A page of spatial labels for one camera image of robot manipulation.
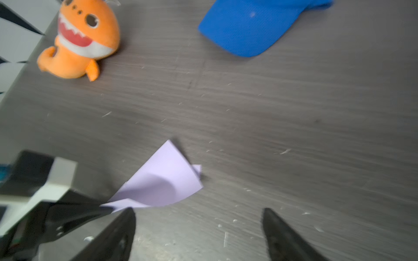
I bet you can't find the lilac square paper sheet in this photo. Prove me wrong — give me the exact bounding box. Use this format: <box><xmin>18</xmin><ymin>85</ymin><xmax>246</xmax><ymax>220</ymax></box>
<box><xmin>103</xmin><ymin>140</ymin><xmax>203</xmax><ymax>212</ymax></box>

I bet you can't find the orange shark plush toy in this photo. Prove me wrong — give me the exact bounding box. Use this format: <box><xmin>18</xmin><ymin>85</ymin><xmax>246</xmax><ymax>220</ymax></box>
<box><xmin>37</xmin><ymin>0</ymin><xmax>120</xmax><ymax>82</ymax></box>

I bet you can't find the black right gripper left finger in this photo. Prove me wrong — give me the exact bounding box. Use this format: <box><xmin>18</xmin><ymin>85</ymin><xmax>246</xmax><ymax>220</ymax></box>
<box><xmin>71</xmin><ymin>208</ymin><xmax>136</xmax><ymax>261</ymax></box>

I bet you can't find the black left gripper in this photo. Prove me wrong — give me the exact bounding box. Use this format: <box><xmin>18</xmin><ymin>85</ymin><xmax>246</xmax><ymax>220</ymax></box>
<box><xmin>1</xmin><ymin>190</ymin><xmax>113</xmax><ymax>261</ymax></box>

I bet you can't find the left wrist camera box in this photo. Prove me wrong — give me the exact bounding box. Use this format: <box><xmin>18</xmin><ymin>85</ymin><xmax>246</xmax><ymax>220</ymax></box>
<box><xmin>1</xmin><ymin>150</ymin><xmax>78</xmax><ymax>237</ymax></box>

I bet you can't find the blue cap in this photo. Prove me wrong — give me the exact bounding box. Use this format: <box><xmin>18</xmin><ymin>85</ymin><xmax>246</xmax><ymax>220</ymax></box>
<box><xmin>198</xmin><ymin>0</ymin><xmax>334</xmax><ymax>58</ymax></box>

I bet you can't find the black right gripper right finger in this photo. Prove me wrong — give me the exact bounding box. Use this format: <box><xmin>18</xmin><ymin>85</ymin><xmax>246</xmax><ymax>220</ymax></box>
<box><xmin>262</xmin><ymin>208</ymin><xmax>328</xmax><ymax>261</ymax></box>

